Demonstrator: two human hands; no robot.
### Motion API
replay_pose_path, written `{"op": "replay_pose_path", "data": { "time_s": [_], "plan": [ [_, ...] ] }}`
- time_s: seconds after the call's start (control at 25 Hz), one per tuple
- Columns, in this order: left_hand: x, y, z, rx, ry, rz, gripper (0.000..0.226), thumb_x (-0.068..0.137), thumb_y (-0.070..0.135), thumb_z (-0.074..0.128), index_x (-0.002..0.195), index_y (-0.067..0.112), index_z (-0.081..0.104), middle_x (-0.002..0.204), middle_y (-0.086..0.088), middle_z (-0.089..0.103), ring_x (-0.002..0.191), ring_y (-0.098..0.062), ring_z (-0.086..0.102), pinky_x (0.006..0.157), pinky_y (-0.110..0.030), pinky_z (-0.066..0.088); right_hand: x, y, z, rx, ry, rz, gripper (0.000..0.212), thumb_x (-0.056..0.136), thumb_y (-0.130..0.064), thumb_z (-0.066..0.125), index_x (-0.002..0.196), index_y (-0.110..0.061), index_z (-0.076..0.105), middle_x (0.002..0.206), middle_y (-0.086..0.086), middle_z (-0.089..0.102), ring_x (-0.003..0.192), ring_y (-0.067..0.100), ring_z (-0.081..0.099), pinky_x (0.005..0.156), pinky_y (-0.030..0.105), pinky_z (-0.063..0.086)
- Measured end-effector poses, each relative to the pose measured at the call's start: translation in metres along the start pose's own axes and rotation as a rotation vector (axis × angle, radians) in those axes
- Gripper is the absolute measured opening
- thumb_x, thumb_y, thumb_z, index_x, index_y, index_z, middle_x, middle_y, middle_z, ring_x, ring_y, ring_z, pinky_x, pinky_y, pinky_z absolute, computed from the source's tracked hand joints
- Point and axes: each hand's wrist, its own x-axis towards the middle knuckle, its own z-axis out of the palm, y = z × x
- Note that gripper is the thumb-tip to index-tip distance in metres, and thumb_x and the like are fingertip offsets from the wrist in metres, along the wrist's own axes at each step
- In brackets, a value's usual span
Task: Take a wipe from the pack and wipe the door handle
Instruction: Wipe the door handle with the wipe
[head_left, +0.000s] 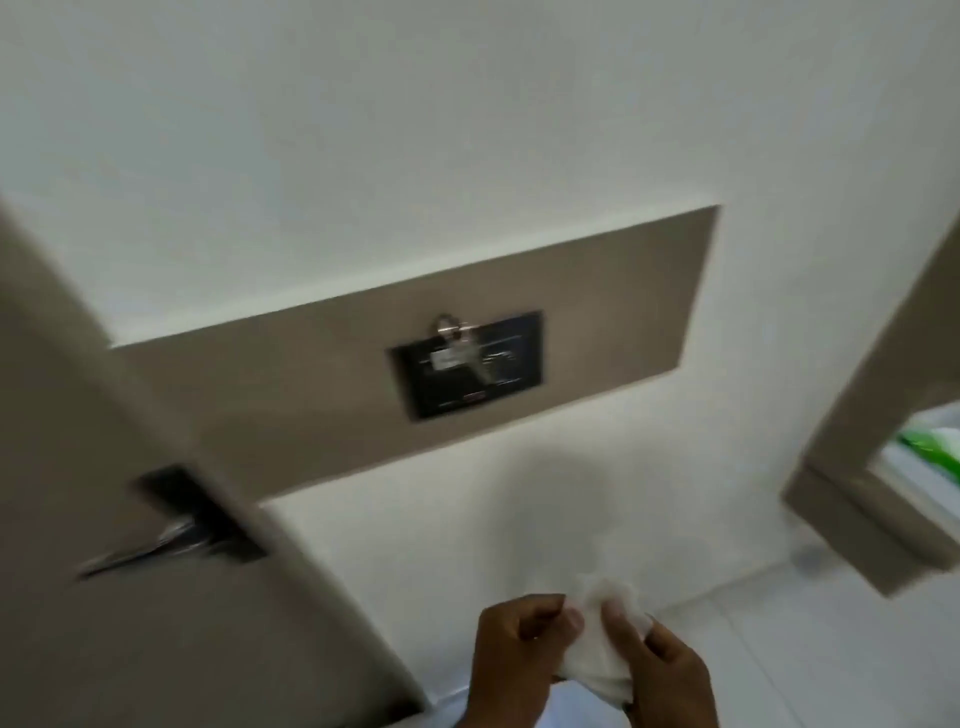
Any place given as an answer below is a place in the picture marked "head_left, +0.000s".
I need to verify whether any person's left hand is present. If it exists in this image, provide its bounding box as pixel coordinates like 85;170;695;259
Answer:
465;592;587;728

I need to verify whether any person's right hand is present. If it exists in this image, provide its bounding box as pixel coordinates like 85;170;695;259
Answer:
601;597;722;728

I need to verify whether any white wet wipe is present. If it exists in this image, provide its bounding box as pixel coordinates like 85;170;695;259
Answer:
558;573;654;707

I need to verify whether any white shelf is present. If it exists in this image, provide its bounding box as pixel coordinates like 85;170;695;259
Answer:
868;400;960;528

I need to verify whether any green packet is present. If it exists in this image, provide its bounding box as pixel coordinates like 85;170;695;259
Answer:
897;426;960;486

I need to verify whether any taupe door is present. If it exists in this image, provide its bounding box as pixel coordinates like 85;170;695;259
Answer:
0;191;433;728

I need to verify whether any black wall switch plate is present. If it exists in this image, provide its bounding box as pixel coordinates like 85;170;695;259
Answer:
385;309;548;423

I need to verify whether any taupe niche frame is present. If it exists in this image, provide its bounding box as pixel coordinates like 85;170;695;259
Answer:
780;216;960;600

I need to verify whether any taupe wall panel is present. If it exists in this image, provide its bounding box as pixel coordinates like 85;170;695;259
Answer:
108;204;722;503

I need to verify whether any silver door handle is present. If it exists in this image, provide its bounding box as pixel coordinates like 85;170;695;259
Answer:
73;517;205;583

